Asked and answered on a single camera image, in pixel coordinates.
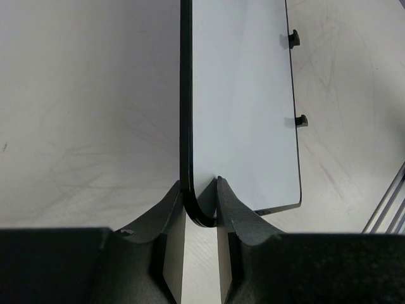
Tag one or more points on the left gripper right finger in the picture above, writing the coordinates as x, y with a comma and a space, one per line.
242, 237

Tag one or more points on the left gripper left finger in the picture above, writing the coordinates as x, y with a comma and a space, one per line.
149, 254

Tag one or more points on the white whiteboard black frame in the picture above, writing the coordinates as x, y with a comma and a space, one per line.
237, 107

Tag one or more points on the aluminium mounting rail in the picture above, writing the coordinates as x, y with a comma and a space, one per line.
388, 217

